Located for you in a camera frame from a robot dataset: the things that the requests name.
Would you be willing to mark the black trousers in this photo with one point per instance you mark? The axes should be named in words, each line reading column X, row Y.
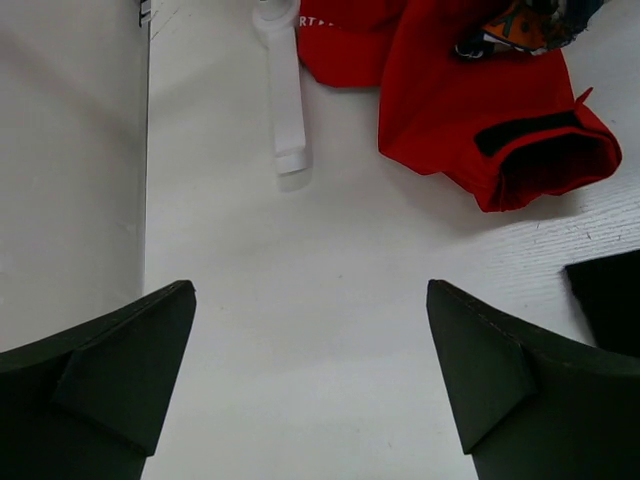
column 607, row 290

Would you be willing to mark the colourful patterned shorts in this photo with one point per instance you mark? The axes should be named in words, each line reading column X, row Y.
column 531, row 27

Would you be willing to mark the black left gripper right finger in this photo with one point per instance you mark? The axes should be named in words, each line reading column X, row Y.
column 529, row 403

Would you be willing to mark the red jacket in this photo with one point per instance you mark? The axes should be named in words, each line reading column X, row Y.
column 508, row 128

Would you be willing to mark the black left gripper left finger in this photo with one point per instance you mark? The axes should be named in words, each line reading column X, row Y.
column 90, row 402

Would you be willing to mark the white side wall panel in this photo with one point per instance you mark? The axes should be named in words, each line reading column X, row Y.
column 74, row 130

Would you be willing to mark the white rack left foot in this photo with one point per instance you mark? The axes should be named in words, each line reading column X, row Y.
column 275, row 22

